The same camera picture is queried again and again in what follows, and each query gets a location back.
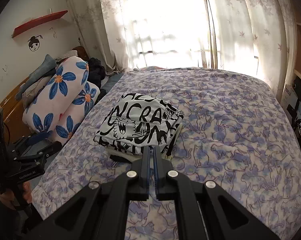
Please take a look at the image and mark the red wall shelf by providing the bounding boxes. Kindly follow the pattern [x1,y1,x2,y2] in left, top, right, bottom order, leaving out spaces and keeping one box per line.
[12,10,68,39]

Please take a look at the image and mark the wooden headboard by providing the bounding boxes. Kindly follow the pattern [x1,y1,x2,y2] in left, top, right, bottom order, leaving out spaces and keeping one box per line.
[0,76,34,143]

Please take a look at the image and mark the person's left hand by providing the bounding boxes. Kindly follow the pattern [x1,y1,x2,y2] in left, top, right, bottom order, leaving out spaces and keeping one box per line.
[0,181,32,206]

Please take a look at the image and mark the brown round object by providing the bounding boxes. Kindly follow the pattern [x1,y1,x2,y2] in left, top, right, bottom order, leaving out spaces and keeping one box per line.
[72,46,90,61]

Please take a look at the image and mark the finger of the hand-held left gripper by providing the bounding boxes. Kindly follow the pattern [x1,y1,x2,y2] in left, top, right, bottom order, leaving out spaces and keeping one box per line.
[13,141,63,167]
[14,130,54,153]

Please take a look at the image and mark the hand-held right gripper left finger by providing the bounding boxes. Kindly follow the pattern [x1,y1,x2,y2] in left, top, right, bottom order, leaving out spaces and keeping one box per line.
[23,146,152,240]

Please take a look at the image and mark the white black lettered jacket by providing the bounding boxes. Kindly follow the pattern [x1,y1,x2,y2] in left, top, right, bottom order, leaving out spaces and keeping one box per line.
[94,92,185,161]

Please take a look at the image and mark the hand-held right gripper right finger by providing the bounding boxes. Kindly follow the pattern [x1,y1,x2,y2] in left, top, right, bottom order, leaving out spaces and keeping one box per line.
[152,147,281,240]

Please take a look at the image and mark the dark clothes pile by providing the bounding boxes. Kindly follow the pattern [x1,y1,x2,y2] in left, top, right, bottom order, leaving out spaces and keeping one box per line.
[87,57,106,88]

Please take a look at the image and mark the grey folded cloth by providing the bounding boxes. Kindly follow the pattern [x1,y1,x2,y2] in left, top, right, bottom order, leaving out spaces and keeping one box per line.
[15,54,59,101]

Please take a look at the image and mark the wooden bookshelf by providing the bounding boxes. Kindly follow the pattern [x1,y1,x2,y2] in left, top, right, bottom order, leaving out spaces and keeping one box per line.
[281,5,301,111]

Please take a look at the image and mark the blue flower print quilt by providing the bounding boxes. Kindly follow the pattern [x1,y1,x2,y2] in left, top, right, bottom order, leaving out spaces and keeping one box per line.
[22,56,101,146]

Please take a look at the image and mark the beige folded cloth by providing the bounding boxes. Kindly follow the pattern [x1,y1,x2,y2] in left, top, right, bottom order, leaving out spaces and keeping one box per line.
[22,76,56,107]

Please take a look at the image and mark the face wall sticker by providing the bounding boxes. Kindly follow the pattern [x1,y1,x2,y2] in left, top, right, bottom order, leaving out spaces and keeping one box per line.
[27,35,43,52]

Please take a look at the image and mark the white black cardboard box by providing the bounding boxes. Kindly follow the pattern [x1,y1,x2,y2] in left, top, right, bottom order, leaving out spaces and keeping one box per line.
[284,83,300,116]

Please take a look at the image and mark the white leaf print curtain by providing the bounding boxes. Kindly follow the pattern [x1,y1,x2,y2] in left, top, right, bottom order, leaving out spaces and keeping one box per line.
[203,0,292,93]
[62,0,216,73]

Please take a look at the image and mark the purple cat print blanket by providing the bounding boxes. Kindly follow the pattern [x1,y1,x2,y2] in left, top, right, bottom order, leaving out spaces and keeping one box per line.
[30,66,301,240]

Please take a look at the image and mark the grey bed sheet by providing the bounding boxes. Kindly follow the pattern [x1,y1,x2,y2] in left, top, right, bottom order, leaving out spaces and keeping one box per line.
[100,73,124,98]

